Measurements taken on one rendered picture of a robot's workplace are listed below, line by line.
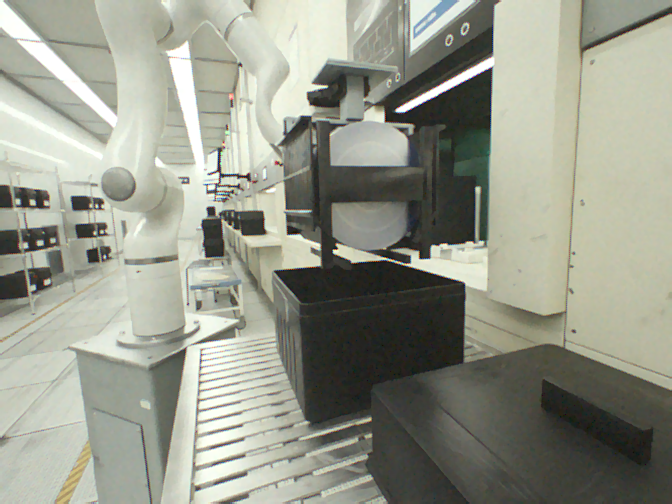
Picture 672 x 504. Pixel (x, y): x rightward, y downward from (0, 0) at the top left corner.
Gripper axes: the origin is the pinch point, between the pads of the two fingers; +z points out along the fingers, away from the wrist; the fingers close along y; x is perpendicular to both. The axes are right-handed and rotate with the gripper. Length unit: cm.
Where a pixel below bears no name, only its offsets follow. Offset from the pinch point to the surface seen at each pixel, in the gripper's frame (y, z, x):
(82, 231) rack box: 258, -646, -47
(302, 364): 13.6, 12.8, -41.6
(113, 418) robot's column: 49, -27, -66
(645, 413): -13, 38, -40
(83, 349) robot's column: 54, -31, -50
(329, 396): 10.1, 13.7, -46.6
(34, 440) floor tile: 115, -130, -127
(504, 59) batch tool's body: -25.4, 8.0, 4.4
